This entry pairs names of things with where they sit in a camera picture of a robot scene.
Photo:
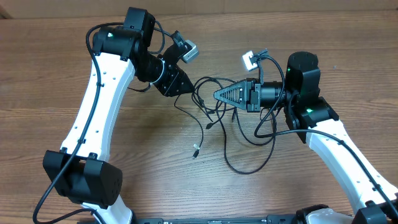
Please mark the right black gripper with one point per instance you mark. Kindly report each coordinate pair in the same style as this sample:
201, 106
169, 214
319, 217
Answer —
252, 96

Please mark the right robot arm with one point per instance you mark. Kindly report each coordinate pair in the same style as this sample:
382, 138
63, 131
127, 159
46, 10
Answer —
372, 198

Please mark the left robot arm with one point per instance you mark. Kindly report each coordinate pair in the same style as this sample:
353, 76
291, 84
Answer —
80, 169

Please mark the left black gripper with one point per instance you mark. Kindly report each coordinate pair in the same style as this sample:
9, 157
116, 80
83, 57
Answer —
168, 78

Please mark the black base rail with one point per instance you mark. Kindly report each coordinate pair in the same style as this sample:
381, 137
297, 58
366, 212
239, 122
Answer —
217, 220

